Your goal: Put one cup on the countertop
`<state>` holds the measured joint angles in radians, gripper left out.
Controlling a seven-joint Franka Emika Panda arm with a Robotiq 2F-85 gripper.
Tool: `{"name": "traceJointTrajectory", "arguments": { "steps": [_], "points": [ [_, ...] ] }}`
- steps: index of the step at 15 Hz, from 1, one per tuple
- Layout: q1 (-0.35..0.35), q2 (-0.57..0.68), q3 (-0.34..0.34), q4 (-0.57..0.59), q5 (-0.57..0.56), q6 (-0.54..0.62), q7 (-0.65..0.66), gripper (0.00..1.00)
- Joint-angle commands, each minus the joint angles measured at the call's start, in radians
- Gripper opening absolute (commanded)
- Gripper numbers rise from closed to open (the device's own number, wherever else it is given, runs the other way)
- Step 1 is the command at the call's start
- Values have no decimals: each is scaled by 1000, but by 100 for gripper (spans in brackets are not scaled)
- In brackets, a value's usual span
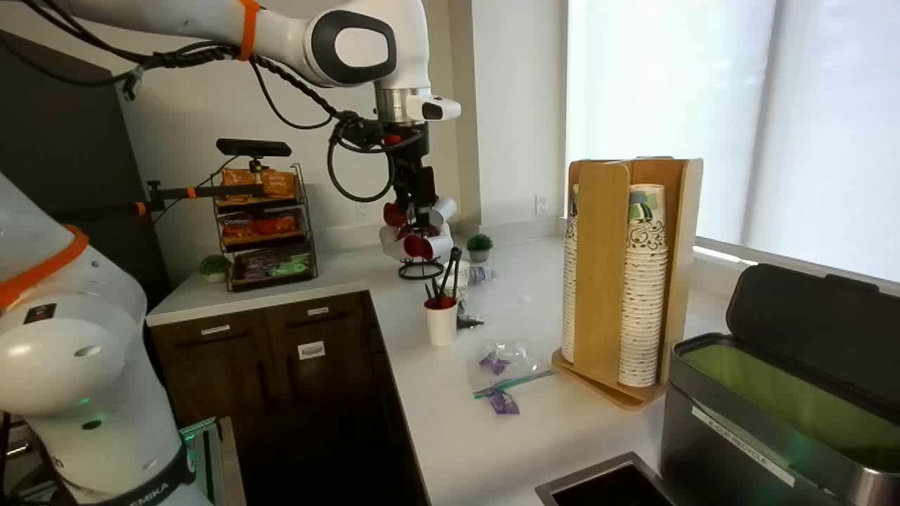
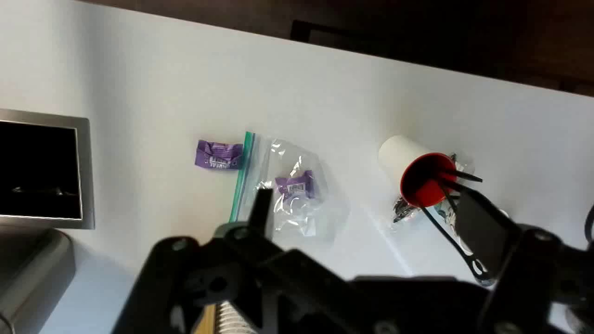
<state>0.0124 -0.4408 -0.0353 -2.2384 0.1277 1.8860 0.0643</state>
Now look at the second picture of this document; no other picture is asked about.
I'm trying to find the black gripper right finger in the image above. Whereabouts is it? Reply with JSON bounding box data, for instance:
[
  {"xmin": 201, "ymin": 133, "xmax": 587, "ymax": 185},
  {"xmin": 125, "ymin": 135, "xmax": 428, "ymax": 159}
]
[{"xmin": 455, "ymin": 189, "xmax": 520, "ymax": 276}]

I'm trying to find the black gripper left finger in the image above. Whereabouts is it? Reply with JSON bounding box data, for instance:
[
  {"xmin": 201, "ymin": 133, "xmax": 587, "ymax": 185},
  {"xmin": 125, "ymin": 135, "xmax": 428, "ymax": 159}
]
[{"xmin": 249, "ymin": 189, "xmax": 273, "ymax": 235}]

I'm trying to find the black utensil in cup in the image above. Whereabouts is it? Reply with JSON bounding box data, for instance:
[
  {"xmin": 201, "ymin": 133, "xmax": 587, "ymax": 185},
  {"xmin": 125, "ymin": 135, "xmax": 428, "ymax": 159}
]
[{"xmin": 422, "ymin": 170, "xmax": 494, "ymax": 285}]

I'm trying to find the white cup red inside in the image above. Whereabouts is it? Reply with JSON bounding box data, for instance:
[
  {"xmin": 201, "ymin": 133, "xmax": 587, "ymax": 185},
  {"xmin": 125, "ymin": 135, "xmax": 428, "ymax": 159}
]
[{"xmin": 379, "ymin": 135, "xmax": 457, "ymax": 207}]

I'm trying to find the purple candy inside bag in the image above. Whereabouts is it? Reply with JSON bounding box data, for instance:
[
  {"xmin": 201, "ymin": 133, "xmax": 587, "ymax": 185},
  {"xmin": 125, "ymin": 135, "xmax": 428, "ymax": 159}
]
[{"xmin": 275, "ymin": 170, "xmax": 316, "ymax": 200}]

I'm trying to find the purple wrapped candy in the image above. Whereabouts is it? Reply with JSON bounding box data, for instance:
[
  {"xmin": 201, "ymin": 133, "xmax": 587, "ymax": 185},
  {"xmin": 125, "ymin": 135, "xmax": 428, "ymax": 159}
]
[{"xmin": 195, "ymin": 139, "xmax": 244, "ymax": 170}]

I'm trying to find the steel trash bin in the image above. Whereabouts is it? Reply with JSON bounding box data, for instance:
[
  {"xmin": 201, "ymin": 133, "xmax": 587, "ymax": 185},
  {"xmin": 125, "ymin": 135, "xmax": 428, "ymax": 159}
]
[{"xmin": 0, "ymin": 226, "xmax": 77, "ymax": 334}]

